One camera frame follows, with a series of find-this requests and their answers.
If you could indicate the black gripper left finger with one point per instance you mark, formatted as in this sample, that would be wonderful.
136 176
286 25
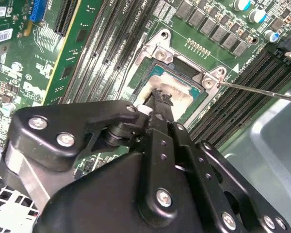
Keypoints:
63 121

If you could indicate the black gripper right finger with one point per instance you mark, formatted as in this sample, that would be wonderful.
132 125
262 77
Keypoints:
203 174

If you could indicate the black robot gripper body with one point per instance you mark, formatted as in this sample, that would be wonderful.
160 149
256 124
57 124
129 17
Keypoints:
99 199

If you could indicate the silver CPU plate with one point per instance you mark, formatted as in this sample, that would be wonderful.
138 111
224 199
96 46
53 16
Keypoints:
184 104

